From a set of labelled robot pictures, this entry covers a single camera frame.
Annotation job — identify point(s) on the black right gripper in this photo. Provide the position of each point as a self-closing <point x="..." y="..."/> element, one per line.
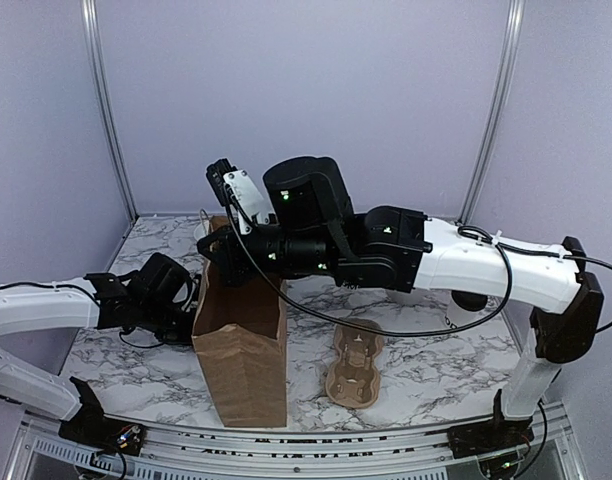
<point x="228" y="256"/>

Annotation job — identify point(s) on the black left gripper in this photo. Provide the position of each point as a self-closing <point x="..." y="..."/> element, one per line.
<point x="186" y="339"/>

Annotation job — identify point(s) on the brown paper bag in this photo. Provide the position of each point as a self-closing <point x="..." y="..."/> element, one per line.
<point x="239" y="337"/>

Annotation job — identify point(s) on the white paper coffee cup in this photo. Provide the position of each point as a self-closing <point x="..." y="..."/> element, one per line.
<point x="455" y="317"/>

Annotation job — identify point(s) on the black plastic cup lid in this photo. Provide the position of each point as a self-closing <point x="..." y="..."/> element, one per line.
<point x="469" y="301"/>

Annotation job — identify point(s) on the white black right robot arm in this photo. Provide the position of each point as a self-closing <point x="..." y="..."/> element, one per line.
<point x="402" y="250"/>

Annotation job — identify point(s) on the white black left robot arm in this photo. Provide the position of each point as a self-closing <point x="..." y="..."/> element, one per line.
<point x="28" y="307"/>

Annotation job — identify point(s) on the red white paper cup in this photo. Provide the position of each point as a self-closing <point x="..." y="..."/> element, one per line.
<point x="201" y="230"/>

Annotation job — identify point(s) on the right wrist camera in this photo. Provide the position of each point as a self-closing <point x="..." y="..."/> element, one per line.
<point x="234" y="188"/>

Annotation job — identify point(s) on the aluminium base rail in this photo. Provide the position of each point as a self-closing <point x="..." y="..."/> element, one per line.
<point x="179" y="452"/>

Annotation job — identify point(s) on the aluminium left frame post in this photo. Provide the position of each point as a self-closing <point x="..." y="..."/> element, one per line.
<point x="96" y="59"/>

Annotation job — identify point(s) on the aluminium frame post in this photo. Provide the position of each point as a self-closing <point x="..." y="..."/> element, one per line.
<point x="500" y="94"/>
<point x="96" y="59"/>

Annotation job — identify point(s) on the aluminium right frame post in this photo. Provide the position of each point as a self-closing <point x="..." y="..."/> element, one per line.
<point x="500" y="94"/>

